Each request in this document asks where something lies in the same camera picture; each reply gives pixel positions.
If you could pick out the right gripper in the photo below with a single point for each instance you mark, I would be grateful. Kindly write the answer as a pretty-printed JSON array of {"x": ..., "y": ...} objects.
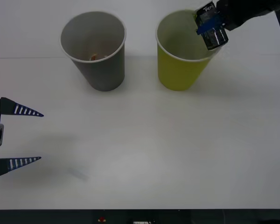
[{"x": 235, "y": 11}]

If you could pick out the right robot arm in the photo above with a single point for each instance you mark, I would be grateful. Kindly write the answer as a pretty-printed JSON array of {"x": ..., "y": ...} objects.
[{"x": 278, "y": 4}]

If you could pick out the yellow-green plastic waste bin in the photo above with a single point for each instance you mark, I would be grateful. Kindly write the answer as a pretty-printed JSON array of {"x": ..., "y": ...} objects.
[{"x": 177, "y": 72}]

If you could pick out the orange drink can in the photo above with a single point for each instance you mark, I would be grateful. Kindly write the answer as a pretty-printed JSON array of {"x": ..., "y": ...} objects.
[{"x": 93, "y": 57}]

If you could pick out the black robot torso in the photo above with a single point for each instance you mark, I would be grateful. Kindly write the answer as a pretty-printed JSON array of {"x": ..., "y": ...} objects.
[{"x": 200, "y": 217}]

